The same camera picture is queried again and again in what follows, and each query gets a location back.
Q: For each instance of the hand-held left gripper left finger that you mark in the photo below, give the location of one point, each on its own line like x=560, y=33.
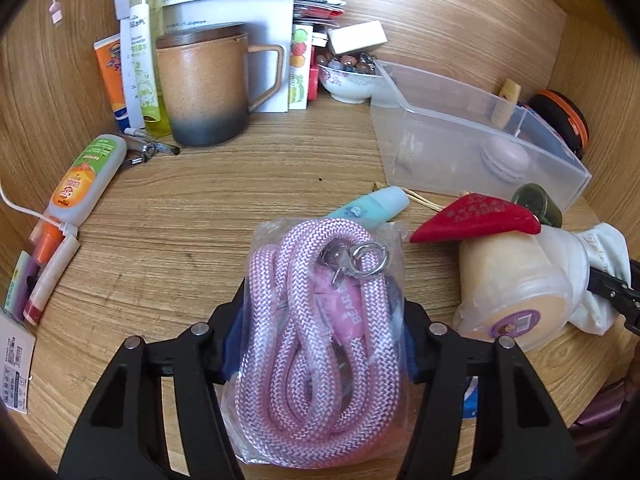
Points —
x=231, y=355

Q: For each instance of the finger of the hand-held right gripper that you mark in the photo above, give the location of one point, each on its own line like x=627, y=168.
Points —
x=620, y=285

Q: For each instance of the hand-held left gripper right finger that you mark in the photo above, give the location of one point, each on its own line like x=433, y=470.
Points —
x=414, y=360

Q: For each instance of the white cloth pouch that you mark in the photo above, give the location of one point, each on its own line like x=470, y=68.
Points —
x=595, y=250

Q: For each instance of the green glass bottle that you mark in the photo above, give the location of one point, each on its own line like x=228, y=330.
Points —
x=540, y=205

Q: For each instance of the amber jar with clear lid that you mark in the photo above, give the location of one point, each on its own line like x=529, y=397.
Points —
x=505, y=280

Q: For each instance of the red cloth charm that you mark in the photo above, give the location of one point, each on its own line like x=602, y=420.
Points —
x=475, y=217

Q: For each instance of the pink macaron case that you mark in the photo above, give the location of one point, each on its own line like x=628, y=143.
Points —
x=505, y=160

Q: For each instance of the clear plastic bin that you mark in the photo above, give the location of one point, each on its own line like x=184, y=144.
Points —
x=435, y=125

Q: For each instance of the teal tube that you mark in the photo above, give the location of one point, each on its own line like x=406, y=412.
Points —
x=370, y=205

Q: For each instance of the black case with orange zipper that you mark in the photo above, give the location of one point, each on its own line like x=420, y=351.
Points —
x=560, y=120

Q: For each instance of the white tube with red cap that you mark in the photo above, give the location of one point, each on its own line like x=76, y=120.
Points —
x=50, y=280

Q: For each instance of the white paper tag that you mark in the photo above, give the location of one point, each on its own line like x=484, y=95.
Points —
x=15, y=360

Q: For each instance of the orange lip balm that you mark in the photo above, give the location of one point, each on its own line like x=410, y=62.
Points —
x=46, y=242

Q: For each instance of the purple green packet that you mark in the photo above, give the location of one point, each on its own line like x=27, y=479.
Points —
x=20, y=285

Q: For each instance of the white bottle with orange label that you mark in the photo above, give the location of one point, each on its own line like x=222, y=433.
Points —
x=85, y=175

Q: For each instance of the brown ceramic mug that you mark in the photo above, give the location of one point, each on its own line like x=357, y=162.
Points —
x=200, y=85

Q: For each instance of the floral bowl of beads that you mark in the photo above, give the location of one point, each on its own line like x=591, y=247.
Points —
x=345, y=85

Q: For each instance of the fruit print box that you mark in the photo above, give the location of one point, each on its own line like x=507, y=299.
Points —
x=299, y=65

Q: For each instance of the orange tube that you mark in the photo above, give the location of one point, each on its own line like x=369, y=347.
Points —
x=110, y=75

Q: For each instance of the green yellow spray bottle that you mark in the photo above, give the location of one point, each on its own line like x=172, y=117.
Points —
x=145, y=60

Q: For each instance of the small white box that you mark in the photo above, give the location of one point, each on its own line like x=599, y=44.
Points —
x=357, y=37

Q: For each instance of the white paper box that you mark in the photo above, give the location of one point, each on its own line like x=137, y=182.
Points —
x=260, y=10

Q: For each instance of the stack of booklets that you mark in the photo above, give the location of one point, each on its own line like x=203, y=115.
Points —
x=317, y=7

